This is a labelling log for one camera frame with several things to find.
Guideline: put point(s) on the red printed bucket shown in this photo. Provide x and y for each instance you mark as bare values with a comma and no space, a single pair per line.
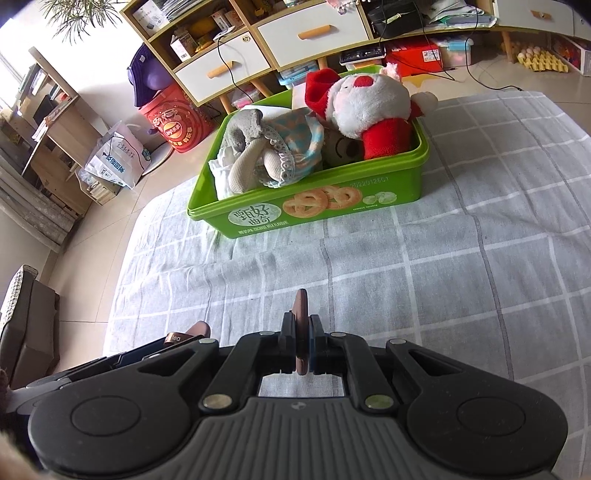
175,124

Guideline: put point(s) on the brown cardboard box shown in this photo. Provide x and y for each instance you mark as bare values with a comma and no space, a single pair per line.
94,187

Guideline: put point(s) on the large white foam block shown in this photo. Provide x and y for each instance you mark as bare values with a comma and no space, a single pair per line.
298,97

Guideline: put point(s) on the red white santa plush toy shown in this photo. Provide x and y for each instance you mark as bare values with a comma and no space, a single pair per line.
369,106

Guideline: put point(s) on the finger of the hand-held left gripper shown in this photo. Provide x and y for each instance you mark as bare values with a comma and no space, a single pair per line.
129,356

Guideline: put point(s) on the wooden shelf cabinet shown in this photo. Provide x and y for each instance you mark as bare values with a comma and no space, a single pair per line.
231,69

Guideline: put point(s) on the patterned curtain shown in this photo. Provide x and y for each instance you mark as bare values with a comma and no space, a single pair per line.
27,203

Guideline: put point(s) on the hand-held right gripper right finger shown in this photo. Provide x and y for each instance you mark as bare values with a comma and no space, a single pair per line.
317,344

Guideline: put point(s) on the grey checked bed sheet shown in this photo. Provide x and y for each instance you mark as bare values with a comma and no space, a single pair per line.
415,277

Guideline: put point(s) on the pile of white papers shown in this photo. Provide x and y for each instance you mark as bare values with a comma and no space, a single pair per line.
461,14

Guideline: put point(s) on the white red toy box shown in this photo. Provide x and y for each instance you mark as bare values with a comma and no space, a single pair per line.
572,53

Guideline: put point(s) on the clear storage box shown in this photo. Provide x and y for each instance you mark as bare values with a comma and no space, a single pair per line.
242,99

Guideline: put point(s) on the curved wooden side cabinet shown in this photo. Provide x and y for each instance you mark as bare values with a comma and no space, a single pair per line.
531,14

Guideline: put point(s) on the white paper bag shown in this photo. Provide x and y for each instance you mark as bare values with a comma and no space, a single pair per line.
115,157

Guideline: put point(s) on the clear box with blue lid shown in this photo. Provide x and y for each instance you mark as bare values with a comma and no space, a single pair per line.
298,76

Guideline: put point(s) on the yellow egg tray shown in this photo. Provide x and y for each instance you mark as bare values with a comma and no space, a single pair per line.
540,60

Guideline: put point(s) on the clear box with black lid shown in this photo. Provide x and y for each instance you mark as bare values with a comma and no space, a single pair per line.
362,56

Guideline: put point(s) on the clear box with colourful contents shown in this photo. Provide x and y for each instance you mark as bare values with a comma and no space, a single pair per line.
455,53

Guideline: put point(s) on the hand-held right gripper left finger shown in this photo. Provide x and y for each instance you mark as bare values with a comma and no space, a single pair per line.
288,341

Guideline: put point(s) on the black bag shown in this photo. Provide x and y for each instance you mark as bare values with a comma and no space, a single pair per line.
392,21

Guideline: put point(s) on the small white carton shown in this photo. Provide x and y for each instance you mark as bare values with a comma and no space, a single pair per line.
180,48

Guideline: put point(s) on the beige bunny doll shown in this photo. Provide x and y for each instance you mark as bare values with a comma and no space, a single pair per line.
286,152

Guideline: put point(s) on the stack of papers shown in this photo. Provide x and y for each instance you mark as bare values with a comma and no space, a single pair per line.
184,7

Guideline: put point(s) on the wooden desk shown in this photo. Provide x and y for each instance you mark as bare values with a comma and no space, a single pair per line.
69,129

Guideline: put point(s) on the small white foam block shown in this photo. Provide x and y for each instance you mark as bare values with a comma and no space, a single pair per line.
272,109

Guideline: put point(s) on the brown footstool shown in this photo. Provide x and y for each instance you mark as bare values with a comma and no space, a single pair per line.
27,323

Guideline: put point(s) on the grey knitted towel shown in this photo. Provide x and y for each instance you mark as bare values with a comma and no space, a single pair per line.
244,122

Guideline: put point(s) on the white cloth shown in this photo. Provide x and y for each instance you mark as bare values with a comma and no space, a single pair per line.
221,173

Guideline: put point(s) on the green potted plant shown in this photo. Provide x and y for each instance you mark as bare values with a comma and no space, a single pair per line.
78,11

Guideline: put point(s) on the red flat box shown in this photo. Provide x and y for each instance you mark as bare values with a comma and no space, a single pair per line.
411,55

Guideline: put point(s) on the white round base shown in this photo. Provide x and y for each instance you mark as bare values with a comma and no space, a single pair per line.
159,161

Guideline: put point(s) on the green plastic box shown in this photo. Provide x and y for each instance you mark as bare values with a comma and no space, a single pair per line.
323,203

